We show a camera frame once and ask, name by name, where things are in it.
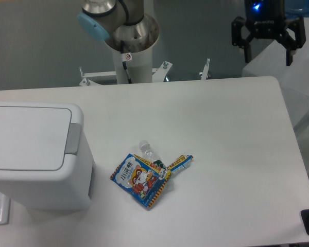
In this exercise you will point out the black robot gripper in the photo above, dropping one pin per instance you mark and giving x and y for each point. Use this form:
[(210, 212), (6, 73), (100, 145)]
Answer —
[(266, 20)]

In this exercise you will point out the silver robot arm, blue cap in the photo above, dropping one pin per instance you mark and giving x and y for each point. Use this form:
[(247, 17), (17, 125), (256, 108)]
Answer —
[(125, 27)]

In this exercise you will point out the white trash can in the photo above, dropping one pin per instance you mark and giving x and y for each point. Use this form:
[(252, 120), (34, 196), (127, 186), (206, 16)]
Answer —
[(45, 159)]

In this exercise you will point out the blue water jug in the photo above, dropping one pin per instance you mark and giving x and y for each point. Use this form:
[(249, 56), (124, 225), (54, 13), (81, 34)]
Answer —
[(295, 8)]

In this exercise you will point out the metal clamp bolt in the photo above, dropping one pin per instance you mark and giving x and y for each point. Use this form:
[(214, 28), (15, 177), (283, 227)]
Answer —
[(204, 75)]

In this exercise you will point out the small crumpled snack wrapper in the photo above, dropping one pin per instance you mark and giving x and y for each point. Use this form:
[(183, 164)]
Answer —
[(180, 164)]

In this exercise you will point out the crushed clear plastic bottle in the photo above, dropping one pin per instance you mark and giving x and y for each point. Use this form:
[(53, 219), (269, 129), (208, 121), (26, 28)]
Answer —
[(151, 155)]

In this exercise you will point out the blue snack bag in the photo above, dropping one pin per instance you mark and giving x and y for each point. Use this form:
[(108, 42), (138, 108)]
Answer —
[(143, 179)]

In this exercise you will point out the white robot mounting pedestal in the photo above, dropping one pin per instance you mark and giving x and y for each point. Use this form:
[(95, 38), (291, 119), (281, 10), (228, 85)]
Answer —
[(129, 68)]

